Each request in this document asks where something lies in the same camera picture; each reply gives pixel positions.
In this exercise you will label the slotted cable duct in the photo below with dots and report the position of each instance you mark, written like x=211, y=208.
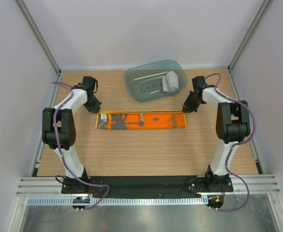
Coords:
x=82, y=201

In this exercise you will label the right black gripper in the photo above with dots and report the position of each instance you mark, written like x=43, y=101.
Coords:
x=188, y=107

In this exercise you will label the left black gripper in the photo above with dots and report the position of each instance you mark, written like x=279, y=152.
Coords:
x=95, y=108

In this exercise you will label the grey panda towel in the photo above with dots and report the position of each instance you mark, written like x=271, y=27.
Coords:
x=170, y=82

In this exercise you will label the teal plastic basin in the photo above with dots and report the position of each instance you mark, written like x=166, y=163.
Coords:
x=144, y=83

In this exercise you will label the aluminium frame rail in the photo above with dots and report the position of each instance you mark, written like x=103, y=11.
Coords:
x=48, y=186

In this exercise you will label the orange grey towel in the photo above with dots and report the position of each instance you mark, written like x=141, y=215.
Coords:
x=149, y=120

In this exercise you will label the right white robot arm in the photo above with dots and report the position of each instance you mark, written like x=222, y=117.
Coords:
x=232, y=127

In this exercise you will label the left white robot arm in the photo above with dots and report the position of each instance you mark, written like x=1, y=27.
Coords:
x=58, y=127

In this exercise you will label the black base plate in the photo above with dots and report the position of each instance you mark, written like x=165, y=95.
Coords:
x=147, y=187

